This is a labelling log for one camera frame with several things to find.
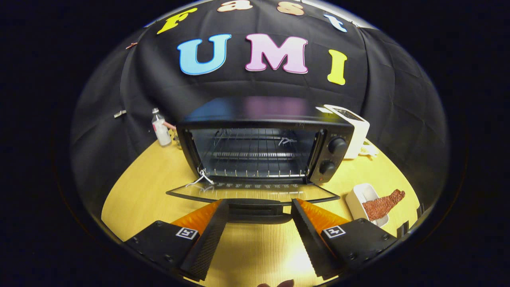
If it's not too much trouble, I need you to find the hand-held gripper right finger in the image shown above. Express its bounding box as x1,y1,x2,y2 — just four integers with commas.
291,198,399,279

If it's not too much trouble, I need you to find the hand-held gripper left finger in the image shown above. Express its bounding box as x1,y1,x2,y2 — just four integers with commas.
124,199,230,281

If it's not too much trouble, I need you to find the brown meat strip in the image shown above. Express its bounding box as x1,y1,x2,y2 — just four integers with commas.
362,189,406,222

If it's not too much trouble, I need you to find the black toaster oven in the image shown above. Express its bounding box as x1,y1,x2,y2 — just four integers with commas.
165,96,355,224

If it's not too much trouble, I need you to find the white toaster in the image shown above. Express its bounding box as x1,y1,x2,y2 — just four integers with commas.
324,104,370,160

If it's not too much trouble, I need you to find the white rectangular dish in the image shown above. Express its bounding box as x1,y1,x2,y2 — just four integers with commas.
345,183,390,228

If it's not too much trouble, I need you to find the small white dish with grains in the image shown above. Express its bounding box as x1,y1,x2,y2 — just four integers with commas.
359,140,379,157

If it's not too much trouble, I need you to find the clear plastic bottle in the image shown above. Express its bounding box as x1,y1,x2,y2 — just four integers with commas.
151,108,172,147

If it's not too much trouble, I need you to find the black backdrop cloth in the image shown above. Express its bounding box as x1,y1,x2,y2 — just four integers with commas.
71,0,451,216

